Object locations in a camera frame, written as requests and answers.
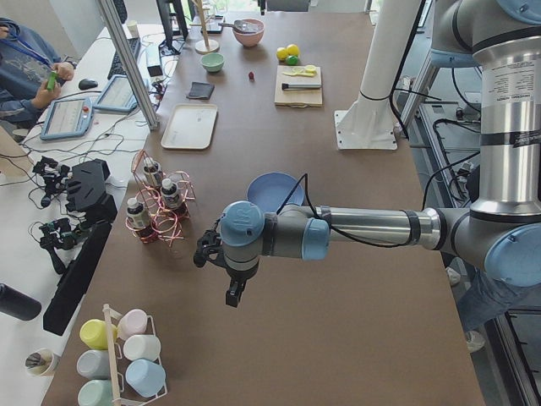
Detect blue round plate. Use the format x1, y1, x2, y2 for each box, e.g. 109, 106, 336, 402
247, 172, 304, 212

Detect white cup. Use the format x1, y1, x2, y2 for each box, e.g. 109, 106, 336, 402
123, 334, 161, 361

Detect pink cup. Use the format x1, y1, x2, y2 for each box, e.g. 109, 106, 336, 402
117, 309, 148, 340

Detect dark drink bottle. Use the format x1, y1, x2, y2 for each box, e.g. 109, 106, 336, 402
143, 156, 164, 188
161, 178, 187, 216
127, 197, 154, 239

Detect blue cup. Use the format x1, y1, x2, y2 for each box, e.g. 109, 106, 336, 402
125, 359, 166, 398

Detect white cup rack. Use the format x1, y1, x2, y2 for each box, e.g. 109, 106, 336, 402
102, 304, 168, 405

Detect yellow cup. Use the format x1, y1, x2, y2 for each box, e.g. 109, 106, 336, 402
79, 319, 108, 350

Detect grey cup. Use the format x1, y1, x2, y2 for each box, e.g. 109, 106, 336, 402
76, 349, 111, 380

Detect mint green cup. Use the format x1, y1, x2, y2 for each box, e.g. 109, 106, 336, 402
77, 380, 113, 406

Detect cream rectangular tray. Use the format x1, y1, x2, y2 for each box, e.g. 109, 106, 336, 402
161, 103, 218, 151

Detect paper cup with items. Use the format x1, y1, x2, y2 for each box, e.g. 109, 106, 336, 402
25, 348, 60, 376

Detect grey folded cloth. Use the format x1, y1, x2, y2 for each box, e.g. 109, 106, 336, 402
186, 81, 215, 100

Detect wooden cutting board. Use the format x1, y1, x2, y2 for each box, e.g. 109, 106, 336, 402
274, 65, 323, 107

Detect steel muddler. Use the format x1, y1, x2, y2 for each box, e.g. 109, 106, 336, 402
281, 83, 321, 91

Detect black thermos bottle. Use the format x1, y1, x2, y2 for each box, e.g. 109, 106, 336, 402
0, 283, 41, 321

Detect teach pendant tablet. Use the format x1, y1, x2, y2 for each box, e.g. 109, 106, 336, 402
40, 97, 93, 140
93, 74, 137, 113

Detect green bowl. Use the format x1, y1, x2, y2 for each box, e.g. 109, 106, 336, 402
200, 52, 225, 74

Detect yellow plastic knife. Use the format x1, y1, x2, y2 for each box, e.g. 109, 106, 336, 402
281, 65, 317, 77

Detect green lime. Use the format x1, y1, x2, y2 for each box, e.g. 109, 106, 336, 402
285, 55, 298, 66

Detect wooden glass stand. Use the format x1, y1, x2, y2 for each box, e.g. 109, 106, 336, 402
191, 0, 220, 55

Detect black keyboard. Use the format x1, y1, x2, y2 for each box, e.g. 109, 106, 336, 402
106, 37, 141, 81

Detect pink bowl with ice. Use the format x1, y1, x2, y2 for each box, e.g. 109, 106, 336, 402
233, 19, 265, 47

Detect black computer mouse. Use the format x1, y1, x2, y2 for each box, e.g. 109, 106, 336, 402
78, 79, 98, 91

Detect metal ice scoop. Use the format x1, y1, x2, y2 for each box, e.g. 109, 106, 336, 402
219, 19, 259, 33

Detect seated person in blue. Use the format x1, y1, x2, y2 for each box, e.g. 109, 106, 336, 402
1, 18, 76, 129

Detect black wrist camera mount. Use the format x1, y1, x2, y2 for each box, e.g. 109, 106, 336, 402
193, 219, 226, 268

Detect copper wire bottle rack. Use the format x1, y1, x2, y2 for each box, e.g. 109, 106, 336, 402
125, 150, 196, 245

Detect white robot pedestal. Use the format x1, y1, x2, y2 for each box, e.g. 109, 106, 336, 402
335, 0, 424, 151

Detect aluminium frame post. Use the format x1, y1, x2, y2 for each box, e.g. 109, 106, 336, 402
96, 0, 159, 130

